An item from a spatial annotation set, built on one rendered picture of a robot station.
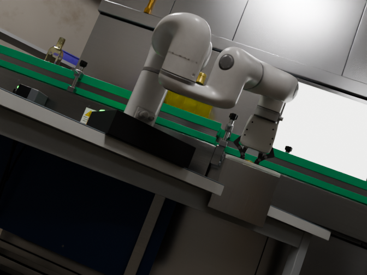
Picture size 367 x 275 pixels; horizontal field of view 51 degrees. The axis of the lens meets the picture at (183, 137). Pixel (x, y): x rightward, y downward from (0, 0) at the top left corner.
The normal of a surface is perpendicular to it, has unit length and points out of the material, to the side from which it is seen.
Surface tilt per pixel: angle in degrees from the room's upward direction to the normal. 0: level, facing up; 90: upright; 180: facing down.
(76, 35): 90
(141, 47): 90
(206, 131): 90
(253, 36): 90
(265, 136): 107
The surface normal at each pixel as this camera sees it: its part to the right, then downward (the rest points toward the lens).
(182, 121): -0.09, -0.18
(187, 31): -0.23, 0.04
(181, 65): -0.04, 0.18
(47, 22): 0.47, 0.05
